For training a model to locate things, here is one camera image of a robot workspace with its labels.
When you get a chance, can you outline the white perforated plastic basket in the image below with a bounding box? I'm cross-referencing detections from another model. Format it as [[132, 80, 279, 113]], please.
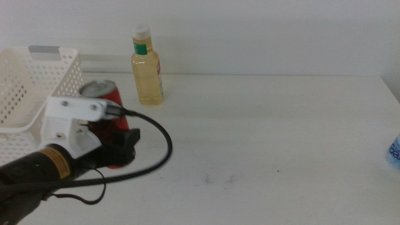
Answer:
[[0, 46, 84, 166]]

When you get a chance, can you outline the clear water bottle blue label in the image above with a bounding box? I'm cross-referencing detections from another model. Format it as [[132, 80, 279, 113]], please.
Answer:
[[386, 134, 400, 171]]

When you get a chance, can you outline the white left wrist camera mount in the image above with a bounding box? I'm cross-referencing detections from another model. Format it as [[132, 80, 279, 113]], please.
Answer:
[[36, 95, 126, 159]]

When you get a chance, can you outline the yellow liquid bottle white cap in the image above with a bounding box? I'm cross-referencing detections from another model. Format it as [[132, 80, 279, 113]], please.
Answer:
[[130, 23, 164, 106]]

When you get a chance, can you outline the thin black cable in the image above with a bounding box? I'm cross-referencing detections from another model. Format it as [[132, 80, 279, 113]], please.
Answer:
[[46, 167, 107, 206]]

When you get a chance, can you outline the red cola can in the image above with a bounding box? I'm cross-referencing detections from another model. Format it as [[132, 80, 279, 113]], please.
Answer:
[[78, 79, 137, 170]]

